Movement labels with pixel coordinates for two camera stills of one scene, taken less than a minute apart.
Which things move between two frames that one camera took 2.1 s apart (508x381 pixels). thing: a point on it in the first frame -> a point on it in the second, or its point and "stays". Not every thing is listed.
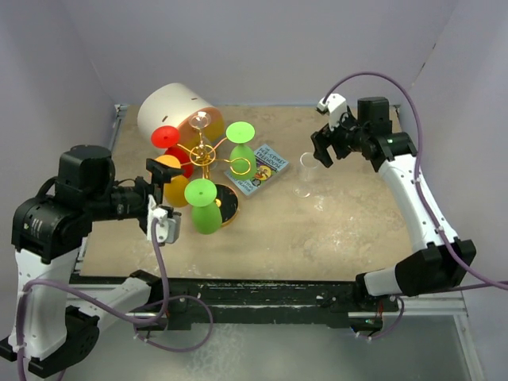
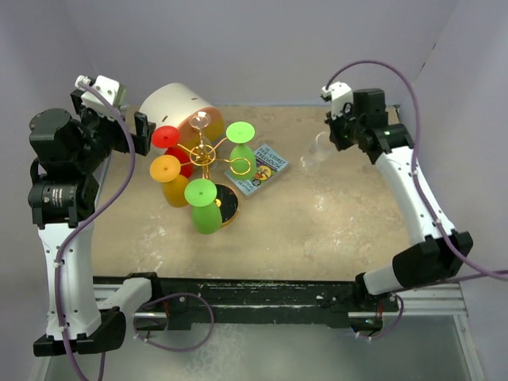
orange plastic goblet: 176,193 stays
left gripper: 160,174 -> 88,116
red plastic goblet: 167,136 stays
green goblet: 206,214 stays
